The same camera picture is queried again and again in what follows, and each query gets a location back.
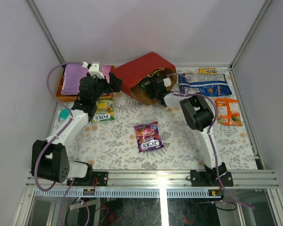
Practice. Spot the yellow M&M candy packet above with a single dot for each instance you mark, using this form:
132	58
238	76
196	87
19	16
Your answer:
207	71

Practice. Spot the blue Doritos chip bag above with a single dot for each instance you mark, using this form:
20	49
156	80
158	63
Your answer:
211	85

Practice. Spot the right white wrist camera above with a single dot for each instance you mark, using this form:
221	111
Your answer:
167	82

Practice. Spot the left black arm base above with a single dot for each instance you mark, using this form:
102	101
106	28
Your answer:
84	175

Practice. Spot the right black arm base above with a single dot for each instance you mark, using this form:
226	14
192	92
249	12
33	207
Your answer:
208	177

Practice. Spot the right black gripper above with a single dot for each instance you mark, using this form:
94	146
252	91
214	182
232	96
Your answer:
148	90

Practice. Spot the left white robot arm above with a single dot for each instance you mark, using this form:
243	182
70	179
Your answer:
49	157

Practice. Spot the purple Frozen fabric cloth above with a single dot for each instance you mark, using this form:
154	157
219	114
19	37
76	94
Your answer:
85	78

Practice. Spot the orange snack packet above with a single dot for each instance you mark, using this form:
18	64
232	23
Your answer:
228	112

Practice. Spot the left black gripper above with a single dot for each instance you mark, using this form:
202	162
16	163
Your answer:
106	82

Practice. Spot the green yellow snack packet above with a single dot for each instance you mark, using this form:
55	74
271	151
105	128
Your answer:
105	110

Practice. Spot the orange plastic tray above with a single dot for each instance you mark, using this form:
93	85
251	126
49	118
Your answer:
59	93

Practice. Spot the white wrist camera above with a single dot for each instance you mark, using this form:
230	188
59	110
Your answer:
94	69
167	82

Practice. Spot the teal red snack packet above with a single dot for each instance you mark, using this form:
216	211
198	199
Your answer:
64	114

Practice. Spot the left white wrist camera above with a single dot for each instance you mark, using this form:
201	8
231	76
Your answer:
94	69

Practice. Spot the purple Fox's berries packet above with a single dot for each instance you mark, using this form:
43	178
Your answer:
148	138

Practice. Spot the aluminium front rail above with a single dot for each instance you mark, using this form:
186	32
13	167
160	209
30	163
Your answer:
241	179

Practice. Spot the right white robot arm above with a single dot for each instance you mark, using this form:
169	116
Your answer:
200	114

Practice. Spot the red brown paper bag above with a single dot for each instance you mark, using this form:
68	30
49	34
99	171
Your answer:
134	71

